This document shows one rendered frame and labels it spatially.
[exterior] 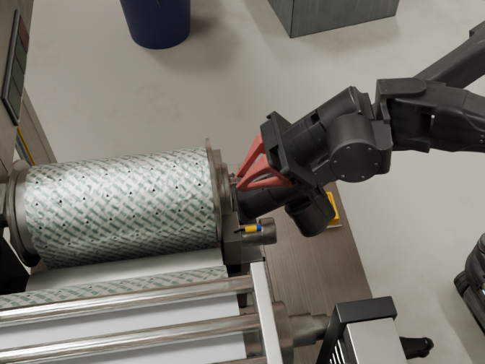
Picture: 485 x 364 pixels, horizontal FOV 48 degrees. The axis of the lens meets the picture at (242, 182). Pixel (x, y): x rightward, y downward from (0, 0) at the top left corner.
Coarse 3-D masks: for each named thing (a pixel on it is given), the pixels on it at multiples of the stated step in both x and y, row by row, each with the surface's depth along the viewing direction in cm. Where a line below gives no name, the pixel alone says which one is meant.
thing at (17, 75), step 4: (16, 60) 100; (16, 64) 100; (16, 68) 99; (12, 72) 97; (16, 72) 99; (20, 72) 102; (16, 76) 99; (20, 76) 101; (16, 80) 98; (20, 80) 101; (20, 84) 101; (20, 88) 100; (20, 92) 100
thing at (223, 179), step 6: (222, 162) 76; (216, 168) 74; (222, 168) 74; (222, 174) 73; (228, 174) 74; (222, 180) 73; (228, 180) 73; (222, 186) 73; (228, 186) 73; (222, 192) 73; (228, 192) 73; (222, 198) 73; (228, 198) 73; (222, 204) 73; (228, 204) 73; (222, 210) 74; (228, 210) 74
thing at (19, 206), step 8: (208, 160) 72; (24, 176) 71; (216, 176) 71; (16, 184) 70; (24, 184) 70; (16, 192) 69; (24, 192) 69; (16, 200) 69; (24, 200) 69; (16, 208) 68; (24, 208) 68; (16, 216) 68; (24, 216) 68; (24, 224) 69; (216, 224) 73; (24, 232) 69; (24, 240) 70; (32, 248) 71
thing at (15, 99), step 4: (12, 84) 96; (12, 88) 96; (12, 92) 95; (16, 92) 98; (12, 96) 95; (16, 96) 97; (12, 100) 95; (16, 100) 97; (12, 104) 95; (16, 104) 97; (16, 108) 96; (16, 112) 96
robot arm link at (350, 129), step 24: (384, 96) 63; (408, 96) 63; (336, 120) 63; (360, 120) 61; (384, 120) 62; (336, 144) 59; (360, 144) 58; (384, 144) 59; (336, 168) 60; (360, 168) 60; (384, 168) 60
